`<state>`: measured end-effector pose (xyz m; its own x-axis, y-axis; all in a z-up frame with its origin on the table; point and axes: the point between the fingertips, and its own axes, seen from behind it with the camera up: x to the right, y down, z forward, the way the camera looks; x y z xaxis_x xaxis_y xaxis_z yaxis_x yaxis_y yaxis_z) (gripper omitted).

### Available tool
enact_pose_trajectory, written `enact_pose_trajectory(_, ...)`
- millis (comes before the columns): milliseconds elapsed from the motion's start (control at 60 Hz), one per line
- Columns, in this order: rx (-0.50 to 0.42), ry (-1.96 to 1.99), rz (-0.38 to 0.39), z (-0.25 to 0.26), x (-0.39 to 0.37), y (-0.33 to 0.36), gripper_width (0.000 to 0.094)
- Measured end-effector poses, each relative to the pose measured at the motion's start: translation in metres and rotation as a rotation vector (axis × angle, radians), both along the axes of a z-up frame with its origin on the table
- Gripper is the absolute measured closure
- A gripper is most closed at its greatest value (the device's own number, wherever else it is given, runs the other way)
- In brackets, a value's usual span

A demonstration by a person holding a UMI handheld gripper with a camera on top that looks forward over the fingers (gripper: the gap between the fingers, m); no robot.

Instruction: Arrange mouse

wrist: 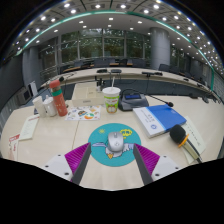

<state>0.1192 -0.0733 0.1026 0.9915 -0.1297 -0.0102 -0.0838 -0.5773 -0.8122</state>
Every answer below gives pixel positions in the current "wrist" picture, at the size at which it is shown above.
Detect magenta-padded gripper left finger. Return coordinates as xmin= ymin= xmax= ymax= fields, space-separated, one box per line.
xmin=43 ymin=142 xmax=93 ymax=186

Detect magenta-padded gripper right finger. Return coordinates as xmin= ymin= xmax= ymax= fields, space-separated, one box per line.
xmin=132 ymin=142 xmax=183 ymax=186

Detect silver grey computer mouse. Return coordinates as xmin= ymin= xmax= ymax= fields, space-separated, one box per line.
xmin=106 ymin=131 xmax=125 ymax=153

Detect round teal cartoon mouse pad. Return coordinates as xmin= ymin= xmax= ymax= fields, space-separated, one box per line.
xmin=87 ymin=122 xmax=142 ymax=168

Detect blue and white book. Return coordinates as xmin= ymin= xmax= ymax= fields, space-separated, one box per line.
xmin=132 ymin=104 xmax=188 ymax=139

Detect colourful sticker sheet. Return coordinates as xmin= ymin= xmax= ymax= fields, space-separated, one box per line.
xmin=64 ymin=105 xmax=102 ymax=121

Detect white paper booklet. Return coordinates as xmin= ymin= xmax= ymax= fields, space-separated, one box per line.
xmin=181 ymin=115 xmax=208 ymax=165

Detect white printed sheet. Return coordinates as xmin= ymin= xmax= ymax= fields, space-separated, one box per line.
xmin=18 ymin=114 xmax=40 ymax=141

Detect white lidded mug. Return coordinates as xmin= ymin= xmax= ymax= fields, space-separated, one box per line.
xmin=43 ymin=96 xmax=58 ymax=117

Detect red bottle with green band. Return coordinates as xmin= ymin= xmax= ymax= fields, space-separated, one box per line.
xmin=48 ymin=79 xmax=69 ymax=117

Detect grey desk microphone console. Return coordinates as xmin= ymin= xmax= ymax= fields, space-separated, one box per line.
xmin=117 ymin=88 xmax=175 ymax=112

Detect tall white cup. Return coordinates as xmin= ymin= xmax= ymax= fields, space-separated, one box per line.
xmin=32 ymin=95 xmax=48 ymax=118

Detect white open box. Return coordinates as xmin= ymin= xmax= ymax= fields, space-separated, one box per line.
xmin=71 ymin=82 xmax=105 ymax=108

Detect paper drink cup with straw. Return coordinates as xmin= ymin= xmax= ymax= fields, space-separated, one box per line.
xmin=101 ymin=77 xmax=122 ymax=114

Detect long curved conference desk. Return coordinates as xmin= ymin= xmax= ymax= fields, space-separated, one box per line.
xmin=39 ymin=66 xmax=218 ymax=101

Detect dark office chairs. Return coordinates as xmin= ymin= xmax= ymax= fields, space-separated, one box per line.
xmin=63 ymin=57 xmax=208 ymax=84

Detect ceiling lights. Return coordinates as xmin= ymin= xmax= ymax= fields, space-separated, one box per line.
xmin=14 ymin=0 xmax=224 ymax=73

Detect black handheld microphone orange ring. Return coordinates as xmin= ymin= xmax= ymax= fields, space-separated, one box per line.
xmin=169 ymin=124 xmax=204 ymax=164

